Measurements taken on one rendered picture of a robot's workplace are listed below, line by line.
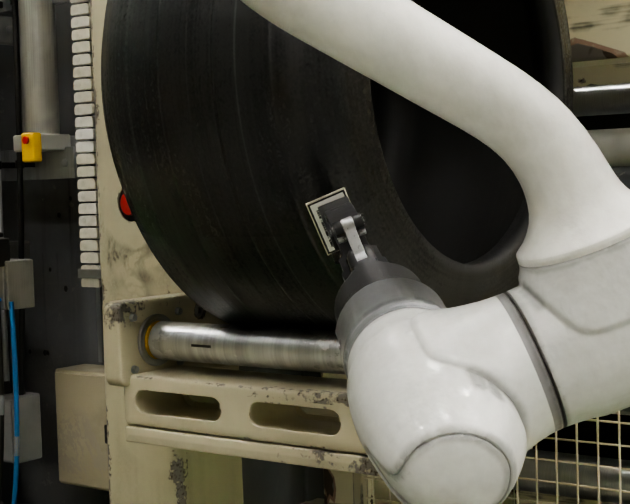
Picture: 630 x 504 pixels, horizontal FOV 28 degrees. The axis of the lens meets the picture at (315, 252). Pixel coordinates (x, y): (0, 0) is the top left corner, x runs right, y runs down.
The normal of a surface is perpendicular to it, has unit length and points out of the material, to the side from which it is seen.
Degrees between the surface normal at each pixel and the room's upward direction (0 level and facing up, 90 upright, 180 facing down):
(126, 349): 90
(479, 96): 102
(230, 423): 90
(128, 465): 90
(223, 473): 90
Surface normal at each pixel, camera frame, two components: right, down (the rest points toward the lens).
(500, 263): 0.81, 0.18
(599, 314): -0.10, 0.00
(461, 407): 0.06, -0.66
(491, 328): -0.18, -0.72
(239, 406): -0.60, 0.06
